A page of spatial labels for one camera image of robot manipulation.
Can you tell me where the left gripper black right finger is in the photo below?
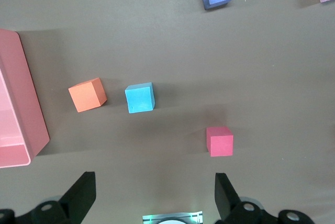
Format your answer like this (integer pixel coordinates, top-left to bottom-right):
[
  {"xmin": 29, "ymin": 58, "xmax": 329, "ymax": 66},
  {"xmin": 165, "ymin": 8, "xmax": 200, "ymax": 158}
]
[{"xmin": 215, "ymin": 173, "xmax": 315, "ymax": 224}]

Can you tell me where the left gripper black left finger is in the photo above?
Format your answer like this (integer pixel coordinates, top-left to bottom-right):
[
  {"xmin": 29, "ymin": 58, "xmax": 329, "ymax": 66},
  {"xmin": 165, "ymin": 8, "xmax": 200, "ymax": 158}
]
[{"xmin": 0, "ymin": 171, "xmax": 96, "ymax": 224}]

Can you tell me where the light blue foam block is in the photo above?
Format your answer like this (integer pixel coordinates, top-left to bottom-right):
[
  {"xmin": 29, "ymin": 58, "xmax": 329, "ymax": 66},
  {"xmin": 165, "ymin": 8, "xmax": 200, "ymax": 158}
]
[{"xmin": 124, "ymin": 82, "xmax": 156, "ymax": 114}]

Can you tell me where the red foam block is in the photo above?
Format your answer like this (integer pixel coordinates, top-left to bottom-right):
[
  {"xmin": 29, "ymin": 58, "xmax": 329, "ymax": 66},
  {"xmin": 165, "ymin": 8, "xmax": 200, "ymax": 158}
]
[{"xmin": 206, "ymin": 126, "xmax": 234, "ymax": 158}]

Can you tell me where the orange foam block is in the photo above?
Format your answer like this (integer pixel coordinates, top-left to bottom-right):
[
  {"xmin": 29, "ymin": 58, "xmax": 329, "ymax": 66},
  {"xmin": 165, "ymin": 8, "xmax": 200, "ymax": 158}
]
[{"xmin": 68, "ymin": 77, "xmax": 108, "ymax": 113}]

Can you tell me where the pink plastic bin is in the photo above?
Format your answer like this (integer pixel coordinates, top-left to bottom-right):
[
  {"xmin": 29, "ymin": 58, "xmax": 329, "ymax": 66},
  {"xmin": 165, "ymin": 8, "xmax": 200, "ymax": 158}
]
[{"xmin": 0, "ymin": 28, "xmax": 50, "ymax": 169}]

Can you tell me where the brown table mat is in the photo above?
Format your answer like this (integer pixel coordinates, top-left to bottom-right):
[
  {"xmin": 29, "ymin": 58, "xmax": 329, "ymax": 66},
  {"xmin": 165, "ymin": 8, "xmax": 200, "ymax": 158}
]
[{"xmin": 0, "ymin": 0, "xmax": 335, "ymax": 224}]

